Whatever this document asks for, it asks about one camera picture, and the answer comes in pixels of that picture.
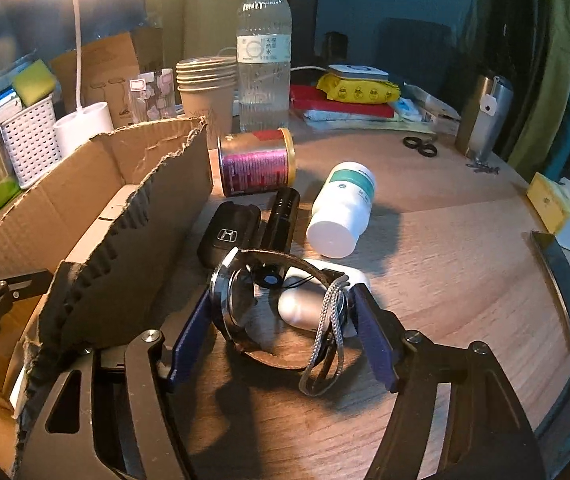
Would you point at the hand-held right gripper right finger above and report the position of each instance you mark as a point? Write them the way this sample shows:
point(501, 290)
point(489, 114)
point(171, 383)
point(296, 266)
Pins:
point(372, 331)

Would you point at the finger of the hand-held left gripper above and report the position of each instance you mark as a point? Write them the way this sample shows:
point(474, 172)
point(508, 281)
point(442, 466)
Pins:
point(25, 287)

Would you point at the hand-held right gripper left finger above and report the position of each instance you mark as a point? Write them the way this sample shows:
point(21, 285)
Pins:
point(192, 331)

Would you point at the white earbud case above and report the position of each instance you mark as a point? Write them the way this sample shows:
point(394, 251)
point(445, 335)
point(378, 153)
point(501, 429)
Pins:
point(299, 310)

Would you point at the black car key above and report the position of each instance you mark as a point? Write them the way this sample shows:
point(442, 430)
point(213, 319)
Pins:
point(225, 235)

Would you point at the white pill bottle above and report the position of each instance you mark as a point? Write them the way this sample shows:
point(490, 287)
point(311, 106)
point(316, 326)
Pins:
point(340, 210)

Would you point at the cardboard box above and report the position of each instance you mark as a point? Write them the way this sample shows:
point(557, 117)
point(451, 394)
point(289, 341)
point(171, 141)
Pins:
point(165, 200)

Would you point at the black flashlight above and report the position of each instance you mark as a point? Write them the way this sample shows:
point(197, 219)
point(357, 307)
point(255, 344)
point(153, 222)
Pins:
point(280, 220)

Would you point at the white plastic basket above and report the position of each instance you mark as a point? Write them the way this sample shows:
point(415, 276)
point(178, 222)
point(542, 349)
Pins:
point(30, 145)

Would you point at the white desk lamp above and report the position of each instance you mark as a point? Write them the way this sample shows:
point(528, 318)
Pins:
point(85, 127)

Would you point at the purple label tin can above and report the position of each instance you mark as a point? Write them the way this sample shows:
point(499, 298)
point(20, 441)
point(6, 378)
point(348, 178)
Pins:
point(255, 165)

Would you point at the blue white packet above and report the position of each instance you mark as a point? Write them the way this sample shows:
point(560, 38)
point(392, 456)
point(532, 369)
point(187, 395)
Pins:
point(6, 101)

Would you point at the small metal keys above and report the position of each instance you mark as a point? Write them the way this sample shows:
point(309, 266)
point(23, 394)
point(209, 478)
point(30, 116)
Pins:
point(482, 167)

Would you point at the yellow green sponge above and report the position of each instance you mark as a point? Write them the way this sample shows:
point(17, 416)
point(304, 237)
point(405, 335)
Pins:
point(35, 80)

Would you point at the stack of papers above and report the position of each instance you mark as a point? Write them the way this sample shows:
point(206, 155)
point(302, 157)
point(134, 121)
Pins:
point(355, 122)

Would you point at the yellow tissue box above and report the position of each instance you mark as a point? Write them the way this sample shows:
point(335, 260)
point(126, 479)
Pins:
point(545, 200)

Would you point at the steel tumbler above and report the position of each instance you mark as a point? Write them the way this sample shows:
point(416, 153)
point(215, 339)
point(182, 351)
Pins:
point(480, 130)

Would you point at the clear plastic packets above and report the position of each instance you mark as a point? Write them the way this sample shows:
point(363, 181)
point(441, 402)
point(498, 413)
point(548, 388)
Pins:
point(151, 95)

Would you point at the white carton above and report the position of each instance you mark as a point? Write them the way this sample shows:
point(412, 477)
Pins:
point(440, 110)

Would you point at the stack of paper cups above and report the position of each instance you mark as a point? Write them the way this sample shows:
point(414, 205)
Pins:
point(207, 100)

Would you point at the yellow wipes packet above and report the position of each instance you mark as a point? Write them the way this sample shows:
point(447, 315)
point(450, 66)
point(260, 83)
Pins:
point(360, 91)

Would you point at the red book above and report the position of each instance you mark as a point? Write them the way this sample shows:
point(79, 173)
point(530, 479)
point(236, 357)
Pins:
point(310, 98)

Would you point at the brown cardboard carton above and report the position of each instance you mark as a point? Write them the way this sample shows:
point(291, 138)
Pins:
point(110, 60)

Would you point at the clear plastic water bottle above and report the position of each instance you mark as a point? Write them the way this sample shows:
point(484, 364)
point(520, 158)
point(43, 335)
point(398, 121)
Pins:
point(263, 85)

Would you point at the white square charger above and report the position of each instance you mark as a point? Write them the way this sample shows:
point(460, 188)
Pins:
point(360, 71)

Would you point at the dark chair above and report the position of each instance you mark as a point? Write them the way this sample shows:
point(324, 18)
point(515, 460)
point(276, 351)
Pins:
point(415, 45)

